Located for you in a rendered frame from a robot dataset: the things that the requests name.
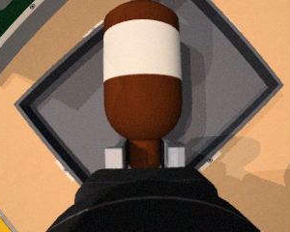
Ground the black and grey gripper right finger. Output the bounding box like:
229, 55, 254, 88
159, 137, 185, 167

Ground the grey square tray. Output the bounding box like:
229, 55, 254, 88
14, 0, 284, 186

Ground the brown bottle with white label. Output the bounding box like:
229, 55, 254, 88
103, 0, 183, 168

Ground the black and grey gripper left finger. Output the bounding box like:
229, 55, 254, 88
105, 138, 130, 169

